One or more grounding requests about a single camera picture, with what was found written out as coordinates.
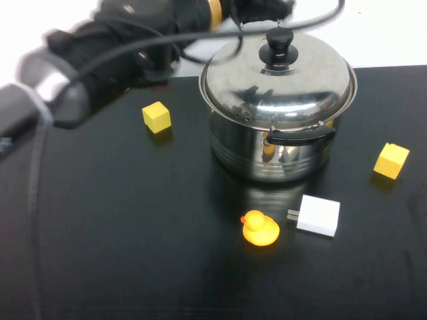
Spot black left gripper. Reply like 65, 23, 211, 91
230, 0, 297, 24

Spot steel pot lid black knob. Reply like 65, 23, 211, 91
199, 27, 358, 131

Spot yellow foam cube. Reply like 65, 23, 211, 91
141, 101, 172, 135
372, 142, 410, 180

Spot white plug charger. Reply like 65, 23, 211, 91
287, 194, 341, 238

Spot yellow rubber duck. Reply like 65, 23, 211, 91
240, 209, 280, 247

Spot stainless steel pot black handles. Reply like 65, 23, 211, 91
198, 18, 358, 183

